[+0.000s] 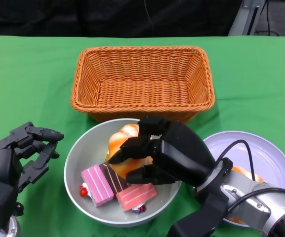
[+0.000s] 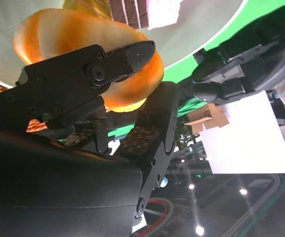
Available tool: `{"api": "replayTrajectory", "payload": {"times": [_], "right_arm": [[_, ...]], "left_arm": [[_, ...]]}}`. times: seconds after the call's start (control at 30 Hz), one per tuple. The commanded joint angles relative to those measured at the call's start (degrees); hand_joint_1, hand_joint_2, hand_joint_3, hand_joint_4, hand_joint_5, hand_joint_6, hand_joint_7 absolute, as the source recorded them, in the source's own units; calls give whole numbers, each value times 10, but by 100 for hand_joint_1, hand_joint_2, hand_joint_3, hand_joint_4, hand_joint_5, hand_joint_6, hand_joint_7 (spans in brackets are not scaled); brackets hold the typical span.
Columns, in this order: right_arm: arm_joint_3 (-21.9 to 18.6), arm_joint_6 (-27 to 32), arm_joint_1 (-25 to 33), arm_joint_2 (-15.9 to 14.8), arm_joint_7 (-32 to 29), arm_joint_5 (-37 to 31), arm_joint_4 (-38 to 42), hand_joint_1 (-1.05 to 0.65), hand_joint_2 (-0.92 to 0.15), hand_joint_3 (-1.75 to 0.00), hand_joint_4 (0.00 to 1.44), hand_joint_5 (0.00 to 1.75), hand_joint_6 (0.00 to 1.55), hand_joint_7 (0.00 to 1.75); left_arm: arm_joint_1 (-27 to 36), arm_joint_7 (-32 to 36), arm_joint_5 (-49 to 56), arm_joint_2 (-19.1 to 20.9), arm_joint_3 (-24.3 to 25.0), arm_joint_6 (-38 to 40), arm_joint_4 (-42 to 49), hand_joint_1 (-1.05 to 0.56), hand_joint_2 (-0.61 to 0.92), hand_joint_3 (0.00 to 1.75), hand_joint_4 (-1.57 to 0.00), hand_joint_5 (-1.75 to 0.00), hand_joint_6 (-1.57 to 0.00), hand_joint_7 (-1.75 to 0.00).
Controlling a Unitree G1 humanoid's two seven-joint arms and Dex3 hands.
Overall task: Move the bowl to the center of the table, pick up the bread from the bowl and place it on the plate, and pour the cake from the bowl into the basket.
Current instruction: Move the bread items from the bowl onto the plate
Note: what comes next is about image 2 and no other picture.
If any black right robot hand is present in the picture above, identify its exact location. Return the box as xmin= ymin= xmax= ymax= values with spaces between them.
xmin=0 ymin=40 xmax=180 ymax=237

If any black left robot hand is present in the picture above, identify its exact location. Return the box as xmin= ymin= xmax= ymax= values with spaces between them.
xmin=191 ymin=40 xmax=281 ymax=104

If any grey round bowl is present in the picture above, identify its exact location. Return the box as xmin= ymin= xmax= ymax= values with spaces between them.
xmin=0 ymin=0 xmax=249 ymax=90

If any ring-shaped striped orange bread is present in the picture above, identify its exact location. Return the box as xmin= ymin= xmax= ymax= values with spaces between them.
xmin=12 ymin=0 xmax=165 ymax=113

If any pink cake slice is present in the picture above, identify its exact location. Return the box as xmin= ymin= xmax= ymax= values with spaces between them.
xmin=107 ymin=0 xmax=182 ymax=32

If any brown cardboard box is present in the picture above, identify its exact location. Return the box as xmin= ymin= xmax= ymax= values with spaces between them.
xmin=184 ymin=103 xmax=229 ymax=135

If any white partition panel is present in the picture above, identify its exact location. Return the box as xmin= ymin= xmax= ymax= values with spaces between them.
xmin=199 ymin=90 xmax=285 ymax=175

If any green leafy plant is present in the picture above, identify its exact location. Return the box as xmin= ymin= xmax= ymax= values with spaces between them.
xmin=175 ymin=117 xmax=200 ymax=151

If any green tablecloth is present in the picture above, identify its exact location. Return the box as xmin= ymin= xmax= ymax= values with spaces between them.
xmin=105 ymin=0 xmax=285 ymax=141

